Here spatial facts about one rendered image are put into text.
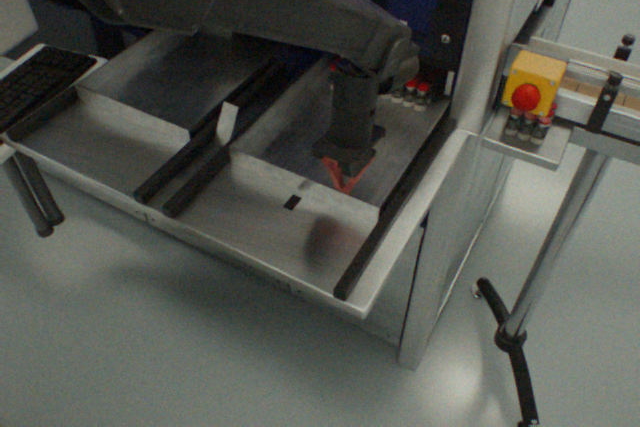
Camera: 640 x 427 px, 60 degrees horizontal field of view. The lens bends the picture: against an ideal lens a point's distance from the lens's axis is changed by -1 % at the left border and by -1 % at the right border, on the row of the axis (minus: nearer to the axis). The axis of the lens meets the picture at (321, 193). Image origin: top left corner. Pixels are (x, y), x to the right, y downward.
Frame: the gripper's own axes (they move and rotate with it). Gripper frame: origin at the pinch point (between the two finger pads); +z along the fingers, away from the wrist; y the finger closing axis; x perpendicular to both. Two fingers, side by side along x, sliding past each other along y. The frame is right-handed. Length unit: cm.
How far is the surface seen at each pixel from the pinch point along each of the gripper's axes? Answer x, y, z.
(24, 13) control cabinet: 92, 18, 2
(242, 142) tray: 19.4, 2.1, 0.6
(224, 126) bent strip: 24.0, 3.3, -0.1
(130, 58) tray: 53, 12, 0
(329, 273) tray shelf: -4.4, -11.2, 4.9
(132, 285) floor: 78, 20, 89
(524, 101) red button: -18.2, 20.2, -11.7
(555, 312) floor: -42, 77, 81
